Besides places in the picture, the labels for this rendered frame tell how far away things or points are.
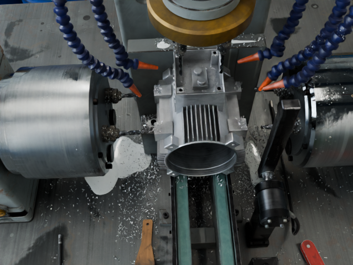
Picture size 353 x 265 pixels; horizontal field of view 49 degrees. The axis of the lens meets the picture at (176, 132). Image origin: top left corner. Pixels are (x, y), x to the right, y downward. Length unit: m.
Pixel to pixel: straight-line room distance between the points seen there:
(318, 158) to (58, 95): 0.53
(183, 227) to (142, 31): 0.47
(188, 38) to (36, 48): 0.89
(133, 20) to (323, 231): 0.69
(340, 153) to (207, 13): 0.41
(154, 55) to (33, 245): 0.56
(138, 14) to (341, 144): 0.52
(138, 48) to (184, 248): 0.44
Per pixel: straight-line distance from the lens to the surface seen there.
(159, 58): 0.86
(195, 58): 0.86
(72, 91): 0.78
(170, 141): 0.77
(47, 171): 0.84
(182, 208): 0.89
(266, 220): 0.78
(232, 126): 0.81
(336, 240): 1.05
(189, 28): 0.61
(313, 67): 0.67
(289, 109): 0.64
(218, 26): 0.62
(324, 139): 0.80
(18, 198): 0.99
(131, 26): 0.96
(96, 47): 1.37
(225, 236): 0.87
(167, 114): 0.84
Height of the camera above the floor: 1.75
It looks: 58 degrees down
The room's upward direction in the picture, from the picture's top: 3 degrees counter-clockwise
